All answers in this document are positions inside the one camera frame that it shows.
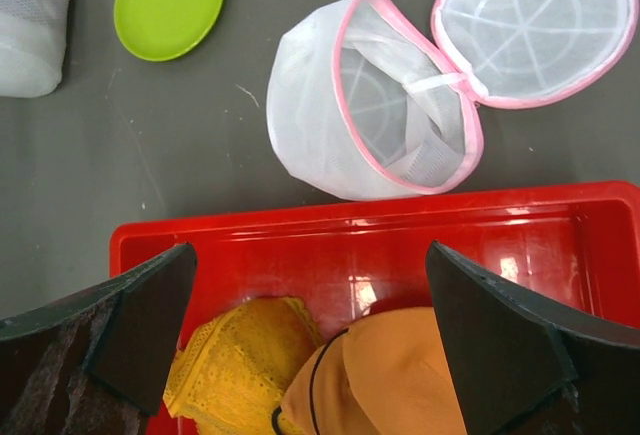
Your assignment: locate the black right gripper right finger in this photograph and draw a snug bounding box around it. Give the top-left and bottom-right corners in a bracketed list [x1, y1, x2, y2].
[426, 242, 639, 434]

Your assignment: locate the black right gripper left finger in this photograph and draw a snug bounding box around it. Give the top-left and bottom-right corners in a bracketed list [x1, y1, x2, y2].
[1, 243, 197, 434]

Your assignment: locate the yellow lace bra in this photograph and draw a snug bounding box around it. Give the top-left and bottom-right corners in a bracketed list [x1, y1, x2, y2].
[163, 296, 323, 434]

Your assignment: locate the pink-trimmed mesh laundry bag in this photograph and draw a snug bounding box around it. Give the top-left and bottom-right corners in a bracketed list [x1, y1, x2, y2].
[266, 0, 639, 200]

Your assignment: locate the red plastic tray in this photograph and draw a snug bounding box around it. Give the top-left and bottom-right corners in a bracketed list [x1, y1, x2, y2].
[108, 180, 640, 435]

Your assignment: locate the green plastic plate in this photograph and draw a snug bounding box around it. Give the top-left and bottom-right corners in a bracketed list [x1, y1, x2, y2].
[113, 0, 224, 62]

